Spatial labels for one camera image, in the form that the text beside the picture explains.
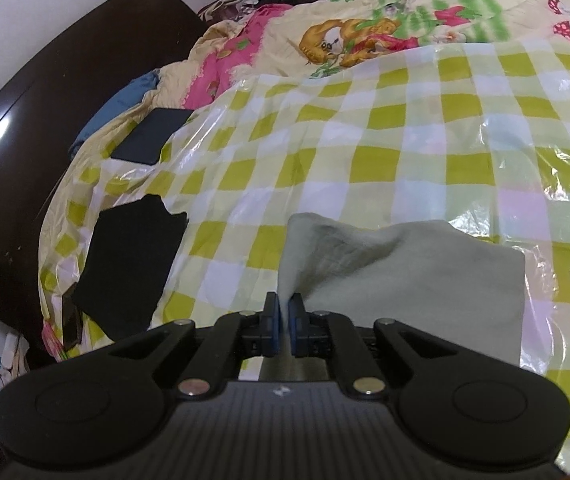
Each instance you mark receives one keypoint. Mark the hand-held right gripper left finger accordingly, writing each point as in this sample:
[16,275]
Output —
[276,324]

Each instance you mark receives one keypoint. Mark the zebra striped cloth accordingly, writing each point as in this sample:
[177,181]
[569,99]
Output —
[225,6]

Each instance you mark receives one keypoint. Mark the grey pants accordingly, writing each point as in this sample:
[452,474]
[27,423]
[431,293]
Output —
[415,285]

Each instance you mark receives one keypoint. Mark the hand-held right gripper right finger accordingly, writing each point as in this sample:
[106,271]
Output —
[295,324]

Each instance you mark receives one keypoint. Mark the blue cloth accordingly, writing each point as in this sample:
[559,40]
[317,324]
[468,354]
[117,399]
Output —
[110,110]

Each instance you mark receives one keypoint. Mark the dark navy folded cloth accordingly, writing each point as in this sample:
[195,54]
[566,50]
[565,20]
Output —
[151,135]

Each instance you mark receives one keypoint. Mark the cartoon printed blanket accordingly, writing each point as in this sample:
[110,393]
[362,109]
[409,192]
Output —
[345,30]

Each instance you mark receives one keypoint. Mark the dark wooden headboard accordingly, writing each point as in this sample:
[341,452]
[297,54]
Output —
[15,160]

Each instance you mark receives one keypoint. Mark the black folded cloth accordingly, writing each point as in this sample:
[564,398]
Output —
[130,272]

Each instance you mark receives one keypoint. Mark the black phone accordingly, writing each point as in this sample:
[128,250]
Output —
[71,321]

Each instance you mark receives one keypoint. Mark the yellow checkered bed sheet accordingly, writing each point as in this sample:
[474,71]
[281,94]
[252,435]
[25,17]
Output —
[365,160]

